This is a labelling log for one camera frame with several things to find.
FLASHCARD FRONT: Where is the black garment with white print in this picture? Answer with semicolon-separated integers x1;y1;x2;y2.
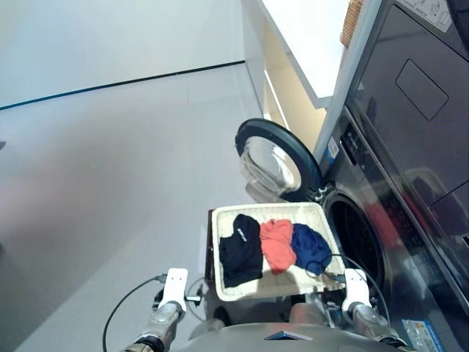
219;213;265;289

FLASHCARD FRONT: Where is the orange garment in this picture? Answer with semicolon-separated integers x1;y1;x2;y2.
259;219;298;276

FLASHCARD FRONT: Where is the navy blue garment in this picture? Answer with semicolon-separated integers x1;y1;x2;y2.
291;223;333;278

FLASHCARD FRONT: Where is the round glass washing machine door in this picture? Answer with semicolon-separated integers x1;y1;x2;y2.
234;117;324;203

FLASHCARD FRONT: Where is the pale woven laundry basket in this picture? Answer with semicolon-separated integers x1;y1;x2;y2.
211;202;347;303

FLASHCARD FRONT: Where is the grey washing machine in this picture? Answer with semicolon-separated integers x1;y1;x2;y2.
314;0;469;352

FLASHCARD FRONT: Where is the brown wicker basket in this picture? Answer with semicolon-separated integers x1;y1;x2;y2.
339;0;368;49

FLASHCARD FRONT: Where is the white shelf unit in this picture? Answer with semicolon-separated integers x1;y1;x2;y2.
240;0;335;128

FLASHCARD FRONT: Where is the silver robot leg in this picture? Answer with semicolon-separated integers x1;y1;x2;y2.
188;318;225;339
290;301;333;328

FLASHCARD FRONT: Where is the silver robot torso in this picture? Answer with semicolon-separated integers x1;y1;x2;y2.
185;321;385;352

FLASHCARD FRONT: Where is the blue energy label sticker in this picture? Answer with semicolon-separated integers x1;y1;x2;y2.
400;318;446;352

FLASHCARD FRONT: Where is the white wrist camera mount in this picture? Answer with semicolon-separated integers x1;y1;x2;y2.
341;268;371;314
158;268;189;313

